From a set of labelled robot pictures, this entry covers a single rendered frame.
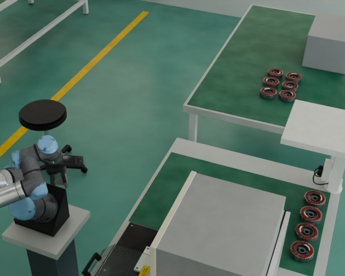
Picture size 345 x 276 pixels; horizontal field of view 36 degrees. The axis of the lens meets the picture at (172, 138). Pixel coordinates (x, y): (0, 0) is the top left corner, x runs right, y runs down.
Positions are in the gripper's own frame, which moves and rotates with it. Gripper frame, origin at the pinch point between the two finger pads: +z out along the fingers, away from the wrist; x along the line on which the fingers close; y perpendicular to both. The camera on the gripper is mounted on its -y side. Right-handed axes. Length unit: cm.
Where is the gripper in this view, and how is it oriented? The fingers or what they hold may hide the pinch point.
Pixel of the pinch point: (67, 173)
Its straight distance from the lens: 253.3
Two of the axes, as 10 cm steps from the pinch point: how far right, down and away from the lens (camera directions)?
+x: 1.1, 9.0, -4.2
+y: -9.9, 1.0, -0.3
